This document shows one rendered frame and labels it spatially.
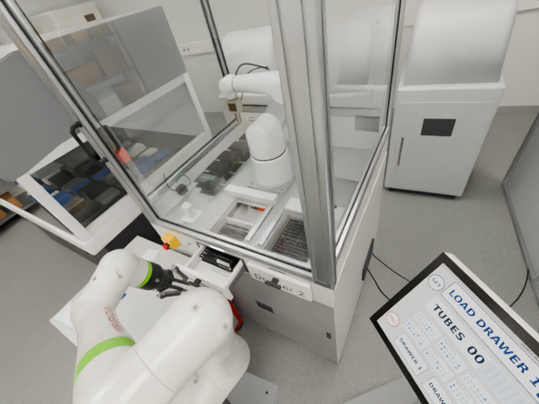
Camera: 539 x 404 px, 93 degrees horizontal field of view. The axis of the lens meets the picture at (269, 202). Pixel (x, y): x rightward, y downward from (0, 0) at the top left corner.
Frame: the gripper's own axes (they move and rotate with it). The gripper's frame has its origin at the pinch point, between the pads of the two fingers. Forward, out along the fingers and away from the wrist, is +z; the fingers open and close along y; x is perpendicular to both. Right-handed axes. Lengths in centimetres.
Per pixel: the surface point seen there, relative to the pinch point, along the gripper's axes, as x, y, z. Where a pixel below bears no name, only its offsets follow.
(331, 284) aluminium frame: 54, -21, 2
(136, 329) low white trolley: -22.9, 26.1, 8.7
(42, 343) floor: -158, 92, 66
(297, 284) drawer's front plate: 41.4, -17.2, 7.2
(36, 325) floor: -182, 87, 67
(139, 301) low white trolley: -32.9, 17.1, 11.9
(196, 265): -11.4, -8.9, 12.5
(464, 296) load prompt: 88, -27, -15
